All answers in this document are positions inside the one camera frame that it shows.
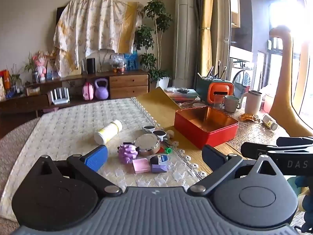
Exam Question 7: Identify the white lidded jug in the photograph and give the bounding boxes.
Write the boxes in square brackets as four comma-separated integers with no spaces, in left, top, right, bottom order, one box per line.
[241,90,263,115]

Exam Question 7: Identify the orange snack packet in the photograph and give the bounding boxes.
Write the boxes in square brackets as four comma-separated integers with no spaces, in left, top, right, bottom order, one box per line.
[239,113,261,123]

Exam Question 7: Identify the orange and green organizer box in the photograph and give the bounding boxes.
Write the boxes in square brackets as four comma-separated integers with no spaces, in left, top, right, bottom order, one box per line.
[197,75,234,104]

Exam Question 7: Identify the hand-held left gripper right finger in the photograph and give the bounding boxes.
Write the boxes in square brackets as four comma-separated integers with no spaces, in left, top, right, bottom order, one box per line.
[187,145,286,197]

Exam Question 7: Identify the grey rug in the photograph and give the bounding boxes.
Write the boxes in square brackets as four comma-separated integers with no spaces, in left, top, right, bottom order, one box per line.
[0,117,41,191]

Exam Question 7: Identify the clear bag of fruit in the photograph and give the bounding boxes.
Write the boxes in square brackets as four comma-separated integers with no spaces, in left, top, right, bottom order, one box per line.
[109,54,127,73]

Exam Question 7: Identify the white router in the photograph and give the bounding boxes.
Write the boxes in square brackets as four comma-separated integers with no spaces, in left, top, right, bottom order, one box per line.
[48,88,70,106]

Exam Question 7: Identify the white plastic bottle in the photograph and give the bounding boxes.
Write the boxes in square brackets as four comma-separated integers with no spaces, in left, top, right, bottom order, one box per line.
[94,120,123,145]

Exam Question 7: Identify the yellow curtain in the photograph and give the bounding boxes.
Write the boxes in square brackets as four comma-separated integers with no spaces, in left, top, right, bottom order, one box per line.
[197,0,217,79]

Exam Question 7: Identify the purple kettlebell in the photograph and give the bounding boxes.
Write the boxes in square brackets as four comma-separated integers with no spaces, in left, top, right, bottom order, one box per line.
[94,78,109,100]

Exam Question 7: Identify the orange printed box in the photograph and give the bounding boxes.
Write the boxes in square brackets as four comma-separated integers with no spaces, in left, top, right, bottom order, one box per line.
[0,70,12,91]

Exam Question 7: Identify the washing machine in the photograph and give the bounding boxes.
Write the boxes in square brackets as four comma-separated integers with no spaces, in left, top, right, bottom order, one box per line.
[232,70,253,91]

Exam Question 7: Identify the clear drinking glass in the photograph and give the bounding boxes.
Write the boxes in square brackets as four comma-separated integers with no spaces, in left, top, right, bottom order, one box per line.
[213,94,225,109]

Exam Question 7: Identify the yellow dinosaur plush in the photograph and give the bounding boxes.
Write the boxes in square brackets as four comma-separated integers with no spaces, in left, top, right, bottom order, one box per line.
[268,26,313,136]

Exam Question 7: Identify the small plant in vase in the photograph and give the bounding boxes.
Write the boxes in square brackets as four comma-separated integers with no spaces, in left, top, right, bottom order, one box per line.
[24,52,40,84]

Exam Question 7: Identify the white quilted tablecloth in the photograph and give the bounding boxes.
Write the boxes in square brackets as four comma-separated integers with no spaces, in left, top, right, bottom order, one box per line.
[0,98,213,222]

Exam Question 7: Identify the red tin box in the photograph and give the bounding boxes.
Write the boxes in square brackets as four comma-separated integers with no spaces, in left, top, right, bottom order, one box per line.
[174,106,239,147]

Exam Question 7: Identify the white standing air conditioner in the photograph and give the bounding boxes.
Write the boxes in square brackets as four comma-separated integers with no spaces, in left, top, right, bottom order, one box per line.
[173,0,199,84]

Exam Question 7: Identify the floral cloth cover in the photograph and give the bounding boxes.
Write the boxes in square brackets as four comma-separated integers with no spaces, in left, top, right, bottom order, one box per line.
[53,0,144,77]

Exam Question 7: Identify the blue picture bag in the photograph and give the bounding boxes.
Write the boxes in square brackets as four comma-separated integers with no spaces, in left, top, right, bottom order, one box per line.
[124,52,139,71]

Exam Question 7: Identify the pink toy suitcase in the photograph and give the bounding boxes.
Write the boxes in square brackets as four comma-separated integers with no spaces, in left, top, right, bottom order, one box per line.
[82,82,95,101]

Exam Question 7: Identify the round metal tin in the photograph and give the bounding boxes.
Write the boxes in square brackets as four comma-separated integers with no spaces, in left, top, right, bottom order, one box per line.
[133,133,161,156]

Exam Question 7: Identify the tall potted plant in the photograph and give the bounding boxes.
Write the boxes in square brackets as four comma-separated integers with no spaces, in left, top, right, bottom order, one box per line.
[134,0,173,89]

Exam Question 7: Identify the pale green mug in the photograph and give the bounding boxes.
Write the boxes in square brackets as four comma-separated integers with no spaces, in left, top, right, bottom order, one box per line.
[224,95,242,113]

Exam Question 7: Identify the pink doll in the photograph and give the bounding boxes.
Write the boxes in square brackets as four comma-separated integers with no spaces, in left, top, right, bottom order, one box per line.
[33,51,47,82]

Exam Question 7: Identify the wooden media cabinet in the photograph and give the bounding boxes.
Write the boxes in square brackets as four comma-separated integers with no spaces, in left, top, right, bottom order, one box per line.
[0,70,151,115]

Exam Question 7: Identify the glass ink bottle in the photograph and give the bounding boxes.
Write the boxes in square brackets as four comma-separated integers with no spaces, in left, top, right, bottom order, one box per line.
[150,154,169,166]

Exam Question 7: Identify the pink ribbed box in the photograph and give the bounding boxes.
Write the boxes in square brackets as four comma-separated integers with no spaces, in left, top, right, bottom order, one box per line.
[132,158,150,174]

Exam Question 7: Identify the purple spiky toy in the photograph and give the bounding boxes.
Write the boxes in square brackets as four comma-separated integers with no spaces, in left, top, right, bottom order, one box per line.
[117,144,140,165]

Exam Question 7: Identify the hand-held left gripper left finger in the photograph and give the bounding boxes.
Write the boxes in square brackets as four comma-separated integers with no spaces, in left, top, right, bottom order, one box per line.
[34,145,123,197]

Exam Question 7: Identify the blue plush toy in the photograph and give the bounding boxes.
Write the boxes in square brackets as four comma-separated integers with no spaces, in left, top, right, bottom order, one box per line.
[288,176,313,226]

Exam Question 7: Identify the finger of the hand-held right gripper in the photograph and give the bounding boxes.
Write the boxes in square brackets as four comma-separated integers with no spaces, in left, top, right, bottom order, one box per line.
[241,141,313,157]
[277,136,313,147]

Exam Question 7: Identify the small purple box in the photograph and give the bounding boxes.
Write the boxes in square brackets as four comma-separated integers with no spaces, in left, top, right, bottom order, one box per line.
[152,163,171,173]

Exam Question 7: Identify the stack of books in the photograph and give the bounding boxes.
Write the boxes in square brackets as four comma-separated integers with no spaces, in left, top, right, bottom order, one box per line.
[164,88,201,103]

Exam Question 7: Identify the lace patterned table cover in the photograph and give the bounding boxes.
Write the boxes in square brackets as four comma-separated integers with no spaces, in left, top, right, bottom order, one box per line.
[226,106,290,148]

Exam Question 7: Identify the packet of nuts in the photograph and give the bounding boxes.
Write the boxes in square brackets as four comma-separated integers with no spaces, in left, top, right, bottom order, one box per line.
[262,115,278,131]

